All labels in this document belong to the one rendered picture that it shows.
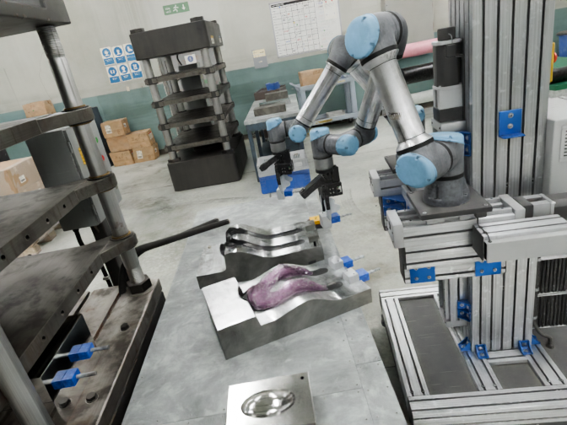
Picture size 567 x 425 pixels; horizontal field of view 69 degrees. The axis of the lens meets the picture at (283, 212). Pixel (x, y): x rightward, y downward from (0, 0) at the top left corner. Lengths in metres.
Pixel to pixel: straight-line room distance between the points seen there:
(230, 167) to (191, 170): 0.54
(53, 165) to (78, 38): 7.00
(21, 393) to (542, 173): 1.72
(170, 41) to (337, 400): 4.85
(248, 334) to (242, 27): 7.07
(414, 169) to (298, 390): 0.70
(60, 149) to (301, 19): 6.54
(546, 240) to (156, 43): 4.81
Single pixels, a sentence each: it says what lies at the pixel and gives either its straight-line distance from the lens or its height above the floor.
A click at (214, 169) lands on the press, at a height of 0.23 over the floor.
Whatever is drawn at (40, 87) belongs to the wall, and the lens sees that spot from 9.17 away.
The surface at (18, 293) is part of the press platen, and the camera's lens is 1.59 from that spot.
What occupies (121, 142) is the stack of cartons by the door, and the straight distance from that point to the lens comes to 8.33.
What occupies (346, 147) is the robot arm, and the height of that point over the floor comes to 1.25.
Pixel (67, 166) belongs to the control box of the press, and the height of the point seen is 1.33.
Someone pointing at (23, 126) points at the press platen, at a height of 1.53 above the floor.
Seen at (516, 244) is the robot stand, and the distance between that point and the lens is 1.45.
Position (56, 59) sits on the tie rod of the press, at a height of 1.70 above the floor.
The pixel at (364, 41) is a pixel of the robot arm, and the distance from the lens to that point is 1.30.
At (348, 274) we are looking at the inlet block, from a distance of 1.40.
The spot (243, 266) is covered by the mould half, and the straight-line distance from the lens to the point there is 1.60.
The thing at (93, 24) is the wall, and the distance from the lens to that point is 8.62.
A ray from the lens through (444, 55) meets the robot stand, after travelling 1.62.
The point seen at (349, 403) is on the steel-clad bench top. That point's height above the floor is 0.80.
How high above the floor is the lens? 1.63
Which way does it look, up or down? 22 degrees down
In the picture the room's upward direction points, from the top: 11 degrees counter-clockwise
